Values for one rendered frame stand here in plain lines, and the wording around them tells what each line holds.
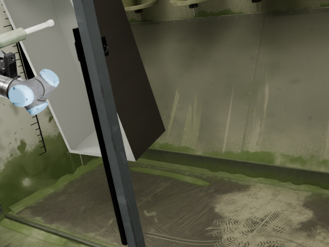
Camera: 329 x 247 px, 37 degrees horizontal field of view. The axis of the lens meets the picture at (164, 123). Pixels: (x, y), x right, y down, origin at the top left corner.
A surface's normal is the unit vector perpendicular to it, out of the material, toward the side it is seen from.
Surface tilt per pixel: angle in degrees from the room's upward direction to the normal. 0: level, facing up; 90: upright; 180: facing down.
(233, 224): 0
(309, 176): 90
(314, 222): 0
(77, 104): 90
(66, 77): 90
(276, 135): 57
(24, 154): 90
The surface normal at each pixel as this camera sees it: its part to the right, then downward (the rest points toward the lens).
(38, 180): 0.77, 0.07
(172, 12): -0.61, 0.35
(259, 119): -0.61, -0.22
